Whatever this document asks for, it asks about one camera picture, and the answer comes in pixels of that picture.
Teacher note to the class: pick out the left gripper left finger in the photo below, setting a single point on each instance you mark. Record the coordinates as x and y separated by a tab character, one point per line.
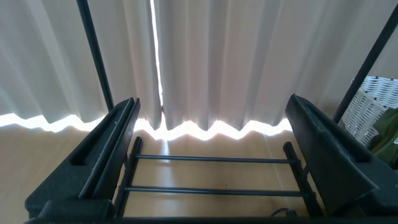
56	189

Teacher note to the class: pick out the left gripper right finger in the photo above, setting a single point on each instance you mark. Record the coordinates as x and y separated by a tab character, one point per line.
335	180

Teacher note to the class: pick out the white laundry basket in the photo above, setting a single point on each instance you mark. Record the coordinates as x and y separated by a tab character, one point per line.
370	102

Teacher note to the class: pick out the black clothes rack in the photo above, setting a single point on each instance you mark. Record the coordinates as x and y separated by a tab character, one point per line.
217	159

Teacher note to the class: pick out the green garment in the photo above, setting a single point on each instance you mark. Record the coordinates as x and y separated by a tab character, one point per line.
388	133

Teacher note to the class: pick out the beige curtain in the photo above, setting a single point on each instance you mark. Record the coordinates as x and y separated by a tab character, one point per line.
217	62

